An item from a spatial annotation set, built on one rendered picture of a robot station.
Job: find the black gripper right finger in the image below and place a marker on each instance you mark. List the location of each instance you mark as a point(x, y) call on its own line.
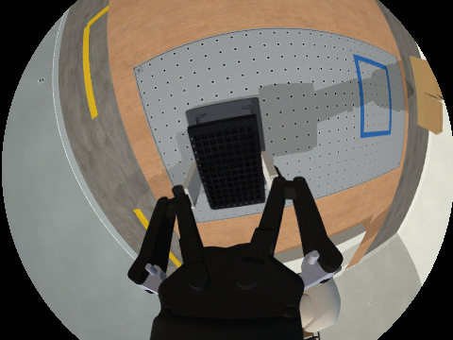
point(321, 257)

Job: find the blue tape outline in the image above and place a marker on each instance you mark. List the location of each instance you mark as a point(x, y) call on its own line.
point(374, 133)

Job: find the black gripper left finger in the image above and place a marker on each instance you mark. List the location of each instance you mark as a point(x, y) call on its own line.
point(148, 270)

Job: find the black well plate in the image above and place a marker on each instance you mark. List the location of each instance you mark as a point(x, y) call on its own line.
point(224, 160)

